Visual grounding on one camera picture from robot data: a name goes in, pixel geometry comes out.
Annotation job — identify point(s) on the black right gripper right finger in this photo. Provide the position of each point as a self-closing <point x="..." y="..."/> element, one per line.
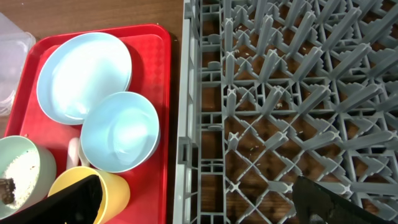
<point x="311" y="198"/>

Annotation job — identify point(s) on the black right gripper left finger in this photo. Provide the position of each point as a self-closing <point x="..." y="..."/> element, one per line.
<point x="77" y="203"/>

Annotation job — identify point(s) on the yellow cup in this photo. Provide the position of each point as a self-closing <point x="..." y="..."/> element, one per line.
<point x="116" y="191"/>

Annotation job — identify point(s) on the white plastic spoon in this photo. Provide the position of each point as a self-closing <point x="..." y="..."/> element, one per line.
<point x="73" y="158"/>

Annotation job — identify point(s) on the light blue bowl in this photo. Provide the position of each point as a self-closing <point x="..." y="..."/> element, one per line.
<point x="121" y="133"/>

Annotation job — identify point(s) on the light blue plate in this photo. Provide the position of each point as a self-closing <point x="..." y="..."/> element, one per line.
<point x="80" y="73"/>

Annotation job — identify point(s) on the grey dishwasher rack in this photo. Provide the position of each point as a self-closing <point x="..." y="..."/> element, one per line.
<point x="272" y="90"/>

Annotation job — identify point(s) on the green bowl with rice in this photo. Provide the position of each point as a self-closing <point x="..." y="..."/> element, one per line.
<point x="31" y="167"/>

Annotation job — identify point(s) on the clear plastic bin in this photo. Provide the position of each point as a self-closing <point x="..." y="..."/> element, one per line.
<point x="15" y="45"/>

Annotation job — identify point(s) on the red serving tray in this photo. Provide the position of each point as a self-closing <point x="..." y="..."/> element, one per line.
<point x="150" y="49"/>

